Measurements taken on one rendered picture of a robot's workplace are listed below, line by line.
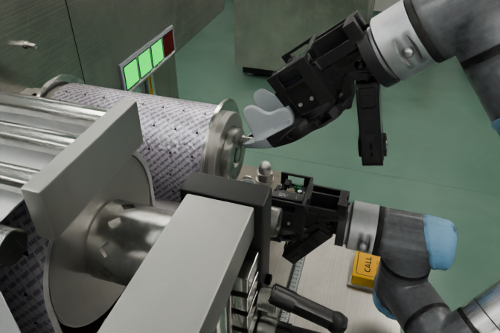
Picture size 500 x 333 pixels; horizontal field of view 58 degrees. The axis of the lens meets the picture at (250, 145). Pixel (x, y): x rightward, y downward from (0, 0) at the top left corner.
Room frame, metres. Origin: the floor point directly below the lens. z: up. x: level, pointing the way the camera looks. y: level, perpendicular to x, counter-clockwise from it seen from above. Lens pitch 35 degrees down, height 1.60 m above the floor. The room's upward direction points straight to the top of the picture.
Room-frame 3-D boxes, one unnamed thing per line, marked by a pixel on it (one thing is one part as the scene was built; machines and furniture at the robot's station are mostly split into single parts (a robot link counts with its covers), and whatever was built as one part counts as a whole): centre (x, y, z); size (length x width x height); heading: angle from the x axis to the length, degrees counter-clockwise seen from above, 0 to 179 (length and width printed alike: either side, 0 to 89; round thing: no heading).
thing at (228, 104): (0.49, 0.04, 1.25); 0.15 x 0.01 x 0.15; 163
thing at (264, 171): (0.71, -0.03, 1.05); 0.04 x 0.04 x 0.04
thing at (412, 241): (0.47, -0.24, 1.11); 0.11 x 0.08 x 0.09; 73
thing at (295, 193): (0.52, -0.09, 1.12); 0.12 x 0.08 x 0.09; 73
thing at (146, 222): (0.25, 0.09, 1.33); 0.06 x 0.06 x 0.06; 73
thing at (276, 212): (0.44, -0.03, 1.18); 0.04 x 0.02 x 0.04; 163
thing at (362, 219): (0.49, -0.17, 1.11); 0.08 x 0.05 x 0.08; 163
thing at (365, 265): (0.58, -0.24, 0.91); 0.07 x 0.07 x 0.02; 73
